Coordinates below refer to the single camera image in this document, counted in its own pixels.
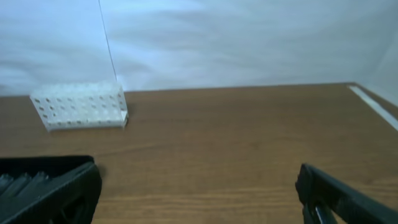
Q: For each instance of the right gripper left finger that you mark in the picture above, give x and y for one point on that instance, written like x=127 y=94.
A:
x=56 y=202

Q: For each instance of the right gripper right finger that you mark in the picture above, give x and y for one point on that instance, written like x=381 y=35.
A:
x=342 y=202

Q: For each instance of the black tray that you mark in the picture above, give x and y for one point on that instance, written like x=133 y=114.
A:
x=46 y=161

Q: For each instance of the white test tube rack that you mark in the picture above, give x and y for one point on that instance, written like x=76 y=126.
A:
x=77 y=109

